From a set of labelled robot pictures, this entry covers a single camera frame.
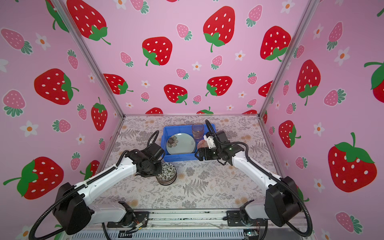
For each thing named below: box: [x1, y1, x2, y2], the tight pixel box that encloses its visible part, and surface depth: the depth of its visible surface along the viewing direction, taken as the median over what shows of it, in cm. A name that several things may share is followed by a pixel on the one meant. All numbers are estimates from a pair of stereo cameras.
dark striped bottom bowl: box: [156, 162, 177, 186], surface depth 85 cm
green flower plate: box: [166, 132, 196, 155], surface depth 103 cm
